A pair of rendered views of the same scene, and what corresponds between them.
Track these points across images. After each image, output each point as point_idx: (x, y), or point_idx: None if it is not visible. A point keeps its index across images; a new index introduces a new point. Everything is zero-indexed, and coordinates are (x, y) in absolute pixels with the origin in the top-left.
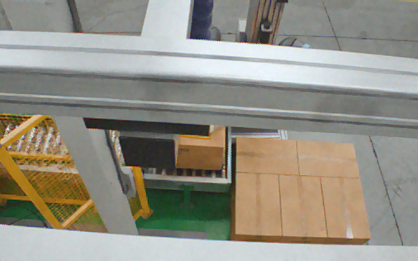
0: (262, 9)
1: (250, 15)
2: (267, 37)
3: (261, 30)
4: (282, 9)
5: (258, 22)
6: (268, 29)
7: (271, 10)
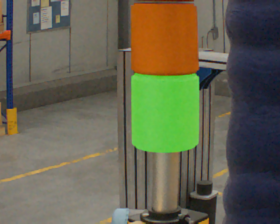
0: (186, 154)
1: (151, 192)
2: (214, 212)
3: (199, 201)
4: (213, 141)
5: (184, 192)
6: (212, 192)
7: (199, 151)
